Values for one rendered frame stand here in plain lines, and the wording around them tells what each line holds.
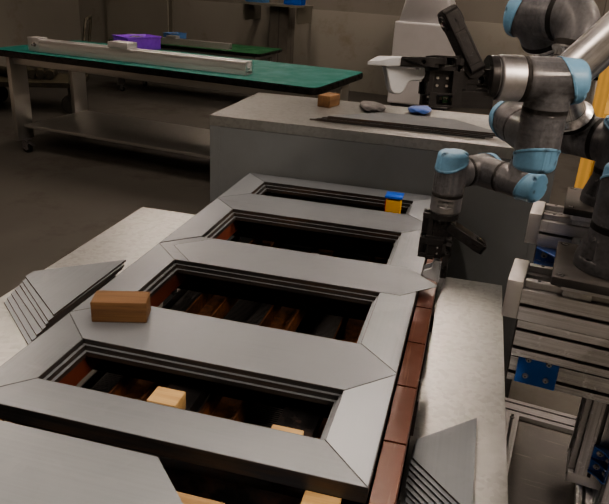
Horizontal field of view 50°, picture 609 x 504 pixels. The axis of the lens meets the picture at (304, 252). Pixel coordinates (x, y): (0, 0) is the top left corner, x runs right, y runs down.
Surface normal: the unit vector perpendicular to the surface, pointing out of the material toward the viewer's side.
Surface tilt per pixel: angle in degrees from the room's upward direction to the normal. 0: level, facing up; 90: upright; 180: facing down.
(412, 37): 90
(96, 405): 0
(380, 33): 90
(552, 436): 0
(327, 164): 90
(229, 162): 90
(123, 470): 0
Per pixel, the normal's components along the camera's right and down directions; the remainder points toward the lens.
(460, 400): 0.05, -0.92
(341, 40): -0.39, 0.34
